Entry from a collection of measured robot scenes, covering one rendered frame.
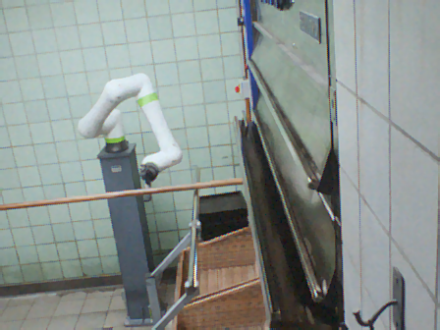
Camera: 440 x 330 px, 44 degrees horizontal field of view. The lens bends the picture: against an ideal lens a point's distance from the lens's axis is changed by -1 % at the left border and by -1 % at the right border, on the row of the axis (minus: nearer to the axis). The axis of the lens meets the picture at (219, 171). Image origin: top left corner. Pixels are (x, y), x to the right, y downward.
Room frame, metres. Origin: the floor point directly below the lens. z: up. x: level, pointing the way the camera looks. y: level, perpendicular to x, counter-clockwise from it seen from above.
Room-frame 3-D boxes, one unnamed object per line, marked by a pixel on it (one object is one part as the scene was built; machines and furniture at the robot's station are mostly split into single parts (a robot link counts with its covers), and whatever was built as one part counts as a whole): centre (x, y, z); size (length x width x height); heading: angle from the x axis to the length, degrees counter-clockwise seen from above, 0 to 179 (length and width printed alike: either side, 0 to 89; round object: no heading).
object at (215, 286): (2.46, 0.02, 0.72); 0.56 x 0.49 x 0.28; 179
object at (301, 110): (1.89, -0.24, 1.80); 1.79 x 0.11 x 0.19; 179
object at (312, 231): (1.89, -0.24, 1.54); 1.79 x 0.11 x 0.19; 179
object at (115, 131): (3.25, 0.62, 1.36); 0.16 x 0.13 x 0.19; 135
